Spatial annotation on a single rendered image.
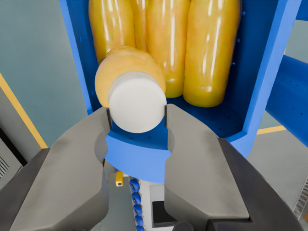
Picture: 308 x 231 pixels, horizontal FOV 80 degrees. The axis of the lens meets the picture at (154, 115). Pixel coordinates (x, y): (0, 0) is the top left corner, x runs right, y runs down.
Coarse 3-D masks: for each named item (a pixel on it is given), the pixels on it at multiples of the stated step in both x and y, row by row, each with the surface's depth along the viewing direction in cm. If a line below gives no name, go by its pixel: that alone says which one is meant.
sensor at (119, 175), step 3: (120, 171) 69; (117, 174) 68; (120, 174) 68; (123, 174) 70; (126, 174) 70; (117, 177) 67; (120, 177) 67; (117, 180) 66; (120, 180) 66; (117, 183) 66; (120, 183) 66
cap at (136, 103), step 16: (128, 80) 12; (144, 80) 12; (112, 96) 12; (128, 96) 12; (144, 96) 12; (160, 96) 12; (112, 112) 12; (128, 112) 12; (144, 112) 12; (160, 112) 13; (128, 128) 13; (144, 128) 13
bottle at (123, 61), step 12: (120, 48) 20; (132, 48) 18; (108, 60) 16; (120, 60) 15; (132, 60) 15; (144, 60) 15; (156, 60) 17; (96, 72) 17; (108, 72) 15; (120, 72) 14; (132, 72) 13; (144, 72) 14; (156, 72) 15; (96, 84) 16; (108, 84) 14; (108, 96) 14
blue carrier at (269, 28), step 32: (64, 0) 21; (256, 0) 28; (288, 0) 15; (256, 32) 29; (288, 32) 18; (96, 64) 33; (256, 64) 30; (96, 96) 33; (256, 96) 20; (160, 128) 33; (224, 128) 32; (256, 128) 24; (128, 160) 23; (160, 160) 21
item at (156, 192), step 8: (152, 192) 68; (160, 192) 68; (152, 200) 65; (160, 200) 65; (152, 208) 63; (160, 208) 61; (152, 216) 61; (160, 216) 59; (168, 216) 59; (152, 224) 59; (160, 224) 58; (168, 224) 58
